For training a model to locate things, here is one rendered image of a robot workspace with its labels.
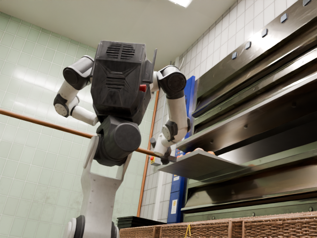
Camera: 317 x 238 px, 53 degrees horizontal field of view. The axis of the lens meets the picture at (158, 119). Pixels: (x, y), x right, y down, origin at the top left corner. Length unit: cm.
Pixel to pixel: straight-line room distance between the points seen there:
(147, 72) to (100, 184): 53
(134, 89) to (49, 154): 191
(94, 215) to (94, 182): 13
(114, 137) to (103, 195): 26
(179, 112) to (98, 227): 63
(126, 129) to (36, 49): 240
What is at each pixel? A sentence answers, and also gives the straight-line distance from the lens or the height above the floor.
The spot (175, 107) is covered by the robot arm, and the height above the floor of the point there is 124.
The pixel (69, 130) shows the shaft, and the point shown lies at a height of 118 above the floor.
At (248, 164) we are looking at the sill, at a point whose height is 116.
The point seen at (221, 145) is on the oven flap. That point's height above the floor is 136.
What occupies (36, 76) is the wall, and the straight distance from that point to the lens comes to 334.
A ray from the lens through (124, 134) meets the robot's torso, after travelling 118.
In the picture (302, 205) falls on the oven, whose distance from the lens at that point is 162.
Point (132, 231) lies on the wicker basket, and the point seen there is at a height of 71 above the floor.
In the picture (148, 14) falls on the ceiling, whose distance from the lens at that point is 305.
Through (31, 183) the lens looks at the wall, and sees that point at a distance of 304.
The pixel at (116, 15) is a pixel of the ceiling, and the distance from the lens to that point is 315.
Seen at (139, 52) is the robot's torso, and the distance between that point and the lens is 136.
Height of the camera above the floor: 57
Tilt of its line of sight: 24 degrees up
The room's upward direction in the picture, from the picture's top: 9 degrees clockwise
